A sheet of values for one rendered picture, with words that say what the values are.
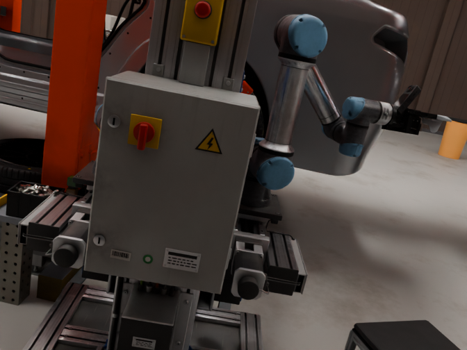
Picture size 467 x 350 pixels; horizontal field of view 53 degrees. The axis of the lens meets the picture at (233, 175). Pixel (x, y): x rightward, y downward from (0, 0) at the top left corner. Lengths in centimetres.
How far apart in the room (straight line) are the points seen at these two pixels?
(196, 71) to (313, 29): 40
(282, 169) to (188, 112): 52
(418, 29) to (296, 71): 1086
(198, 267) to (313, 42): 72
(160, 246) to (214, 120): 33
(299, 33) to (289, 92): 17
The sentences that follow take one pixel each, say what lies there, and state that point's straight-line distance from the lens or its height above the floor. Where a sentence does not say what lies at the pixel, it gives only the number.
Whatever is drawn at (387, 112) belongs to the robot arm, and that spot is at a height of 123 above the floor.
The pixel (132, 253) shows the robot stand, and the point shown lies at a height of 83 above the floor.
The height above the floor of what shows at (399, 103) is 126.
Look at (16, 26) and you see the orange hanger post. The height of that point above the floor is 101.
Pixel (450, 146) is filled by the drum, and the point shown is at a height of 22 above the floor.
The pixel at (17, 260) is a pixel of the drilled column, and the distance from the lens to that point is 232.
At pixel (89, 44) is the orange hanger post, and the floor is 121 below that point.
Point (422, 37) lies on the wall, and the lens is 1228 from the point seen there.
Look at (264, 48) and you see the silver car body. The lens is 250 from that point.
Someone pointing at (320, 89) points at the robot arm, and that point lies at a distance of 162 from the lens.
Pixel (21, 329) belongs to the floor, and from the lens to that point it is 229.
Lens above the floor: 137
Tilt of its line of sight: 17 degrees down
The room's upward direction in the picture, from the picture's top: 12 degrees clockwise
